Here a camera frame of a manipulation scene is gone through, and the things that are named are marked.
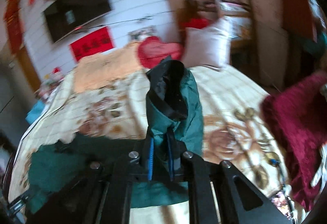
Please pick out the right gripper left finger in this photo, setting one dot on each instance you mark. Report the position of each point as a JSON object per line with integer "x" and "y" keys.
{"x": 88, "y": 180}

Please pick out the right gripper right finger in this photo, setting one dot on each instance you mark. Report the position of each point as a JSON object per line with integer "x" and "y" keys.
{"x": 218, "y": 193}

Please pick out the dark green puffer jacket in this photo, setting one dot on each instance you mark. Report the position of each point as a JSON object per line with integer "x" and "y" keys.
{"x": 174, "y": 114}

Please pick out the floral cream bedspread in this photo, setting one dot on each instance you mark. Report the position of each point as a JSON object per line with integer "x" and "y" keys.
{"x": 234, "y": 129}

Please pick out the blue paper bag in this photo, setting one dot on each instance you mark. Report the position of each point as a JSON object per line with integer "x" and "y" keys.
{"x": 35, "y": 112}

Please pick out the maroon velvet blanket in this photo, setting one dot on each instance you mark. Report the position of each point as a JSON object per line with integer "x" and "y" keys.
{"x": 297, "y": 119}

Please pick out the wooden bedside chair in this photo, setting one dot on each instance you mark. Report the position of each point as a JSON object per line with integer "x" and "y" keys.
{"x": 244, "y": 47}

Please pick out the white satin pillow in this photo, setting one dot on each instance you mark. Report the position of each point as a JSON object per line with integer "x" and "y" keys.
{"x": 210, "y": 46}

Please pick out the red pillow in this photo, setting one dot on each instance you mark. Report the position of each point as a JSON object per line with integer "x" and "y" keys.
{"x": 152, "y": 50}

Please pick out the red calligraphy wall banner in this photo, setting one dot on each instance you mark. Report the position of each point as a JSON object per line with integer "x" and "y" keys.
{"x": 93, "y": 43}

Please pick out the wall mounted television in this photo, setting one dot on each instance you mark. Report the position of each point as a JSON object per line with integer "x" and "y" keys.
{"x": 64, "y": 16}

